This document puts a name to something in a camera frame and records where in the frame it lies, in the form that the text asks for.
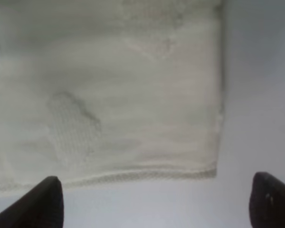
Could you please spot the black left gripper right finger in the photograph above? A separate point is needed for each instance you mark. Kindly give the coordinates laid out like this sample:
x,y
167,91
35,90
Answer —
x,y
267,201

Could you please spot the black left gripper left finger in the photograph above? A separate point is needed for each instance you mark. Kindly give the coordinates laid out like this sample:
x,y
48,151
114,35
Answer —
x,y
41,207

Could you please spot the white towel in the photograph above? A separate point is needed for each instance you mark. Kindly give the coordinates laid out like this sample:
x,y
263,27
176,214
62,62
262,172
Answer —
x,y
103,91

